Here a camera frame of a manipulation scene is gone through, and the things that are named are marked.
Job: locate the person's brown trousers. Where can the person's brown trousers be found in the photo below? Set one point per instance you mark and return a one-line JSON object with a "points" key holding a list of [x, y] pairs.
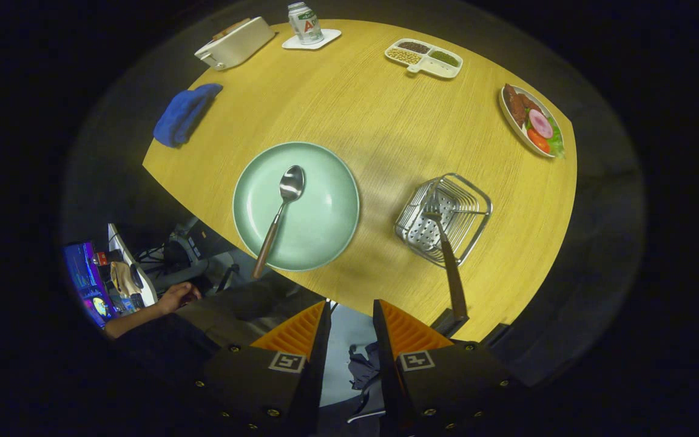
{"points": [[252, 315]]}

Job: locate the white plate with food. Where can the white plate with food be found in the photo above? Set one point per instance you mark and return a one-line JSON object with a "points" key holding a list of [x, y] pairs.
{"points": [[531, 121]]}

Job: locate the white divided snack tray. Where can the white divided snack tray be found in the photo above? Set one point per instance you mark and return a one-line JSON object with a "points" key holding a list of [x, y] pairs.
{"points": [[425, 59]]}

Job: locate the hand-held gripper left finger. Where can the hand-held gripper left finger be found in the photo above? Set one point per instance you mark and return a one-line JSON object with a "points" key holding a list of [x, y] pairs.
{"points": [[316, 364]]}

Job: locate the white toaster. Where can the white toaster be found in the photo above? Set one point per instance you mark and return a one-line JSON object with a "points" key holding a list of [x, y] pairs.
{"points": [[237, 45]]}

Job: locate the pale green plate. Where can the pale green plate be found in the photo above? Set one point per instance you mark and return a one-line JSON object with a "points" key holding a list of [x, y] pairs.
{"points": [[319, 212]]}

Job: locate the blue folded cloth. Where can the blue folded cloth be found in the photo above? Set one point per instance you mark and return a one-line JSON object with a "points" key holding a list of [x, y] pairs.
{"points": [[182, 115]]}

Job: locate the white coaster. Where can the white coaster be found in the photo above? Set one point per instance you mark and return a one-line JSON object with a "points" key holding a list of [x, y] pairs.
{"points": [[331, 37]]}

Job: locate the white side desk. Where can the white side desk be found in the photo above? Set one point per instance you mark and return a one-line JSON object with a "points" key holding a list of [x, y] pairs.
{"points": [[137, 273]]}

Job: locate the computer monitor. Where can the computer monitor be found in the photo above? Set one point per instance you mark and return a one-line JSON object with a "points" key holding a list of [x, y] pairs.
{"points": [[85, 279]]}

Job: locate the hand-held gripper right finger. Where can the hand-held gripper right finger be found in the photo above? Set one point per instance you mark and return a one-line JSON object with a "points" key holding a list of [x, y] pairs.
{"points": [[386, 364]]}

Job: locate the small white drink bottle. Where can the small white drink bottle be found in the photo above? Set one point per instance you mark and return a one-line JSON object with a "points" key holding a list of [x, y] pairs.
{"points": [[306, 24]]}

